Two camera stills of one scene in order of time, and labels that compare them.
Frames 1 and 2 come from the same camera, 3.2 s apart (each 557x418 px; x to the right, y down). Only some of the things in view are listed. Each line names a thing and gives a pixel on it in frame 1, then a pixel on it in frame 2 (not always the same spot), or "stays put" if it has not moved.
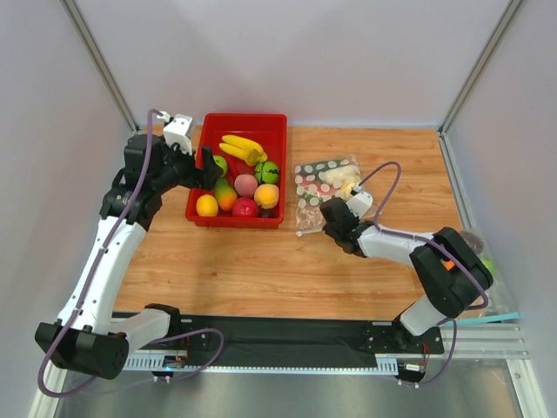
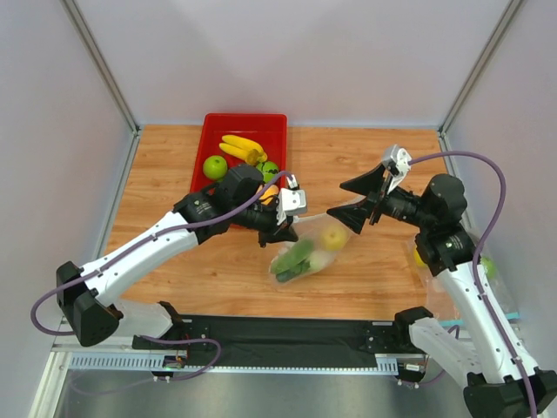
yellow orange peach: x=266 y=196 stays put
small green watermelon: x=266 y=172 stays put
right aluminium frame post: x=479 y=65 stays put
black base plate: x=225 y=336 stays put
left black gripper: x=198 y=170 → x=278 y=227
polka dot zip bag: x=318 y=180 → x=320 y=239
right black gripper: x=338 y=224 → x=376 y=202
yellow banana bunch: x=244 y=149 stays put
